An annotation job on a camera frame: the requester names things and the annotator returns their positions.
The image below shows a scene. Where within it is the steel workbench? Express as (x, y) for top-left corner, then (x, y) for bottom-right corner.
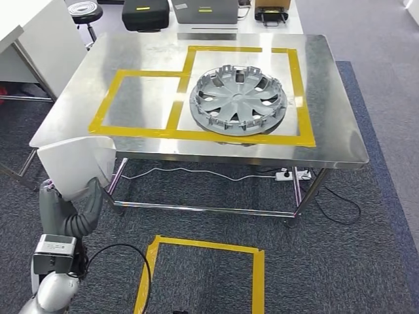
(29, 32), (370, 228)

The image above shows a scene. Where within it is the black floor cable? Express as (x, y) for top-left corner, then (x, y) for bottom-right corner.
(255, 166), (362, 226)

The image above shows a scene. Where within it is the grey laptop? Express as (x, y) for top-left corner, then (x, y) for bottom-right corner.
(171, 0), (239, 26)

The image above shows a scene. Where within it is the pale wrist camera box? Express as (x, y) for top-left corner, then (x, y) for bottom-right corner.
(32, 234), (78, 276)

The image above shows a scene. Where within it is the grey wheel hubcap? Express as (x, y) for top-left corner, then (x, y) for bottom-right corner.
(189, 63), (288, 137)

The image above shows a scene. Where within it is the white plastic shell part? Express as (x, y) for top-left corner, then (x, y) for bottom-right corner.
(36, 135), (116, 201)

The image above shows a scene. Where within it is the black carrying case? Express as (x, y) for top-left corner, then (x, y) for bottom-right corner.
(122, 0), (170, 32)

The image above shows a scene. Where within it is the white desk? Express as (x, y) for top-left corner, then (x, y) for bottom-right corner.
(121, 0), (303, 35)
(0, 0), (88, 192)

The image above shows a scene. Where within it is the white power strip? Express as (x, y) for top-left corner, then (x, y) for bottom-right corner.
(275, 169), (312, 182)

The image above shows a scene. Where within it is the white partition panel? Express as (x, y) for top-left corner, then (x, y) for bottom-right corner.
(404, 0), (419, 25)

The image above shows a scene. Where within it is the black router device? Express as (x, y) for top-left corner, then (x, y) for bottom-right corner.
(254, 7), (290, 27)

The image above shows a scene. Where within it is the black round stool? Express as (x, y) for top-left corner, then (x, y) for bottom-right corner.
(68, 1), (103, 48)

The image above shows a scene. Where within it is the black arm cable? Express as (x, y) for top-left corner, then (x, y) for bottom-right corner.
(83, 243), (153, 314)

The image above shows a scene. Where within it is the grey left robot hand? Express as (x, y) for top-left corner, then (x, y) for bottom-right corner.
(39, 177), (105, 237)

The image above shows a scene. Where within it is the white floor cable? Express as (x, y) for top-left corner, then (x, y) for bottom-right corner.
(121, 166), (277, 183)

